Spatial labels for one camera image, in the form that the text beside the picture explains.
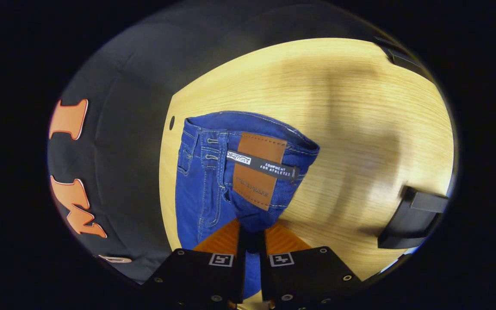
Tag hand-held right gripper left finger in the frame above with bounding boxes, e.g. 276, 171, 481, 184
140, 217, 246, 310

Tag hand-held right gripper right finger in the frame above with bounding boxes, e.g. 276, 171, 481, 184
259, 222, 363, 310

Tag blue jeans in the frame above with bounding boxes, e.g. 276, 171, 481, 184
175, 111, 321, 300

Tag black angular object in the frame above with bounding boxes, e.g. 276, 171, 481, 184
373, 36, 436, 82
377, 185, 450, 250

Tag black backdrop cloth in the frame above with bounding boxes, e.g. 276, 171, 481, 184
46, 2, 386, 285

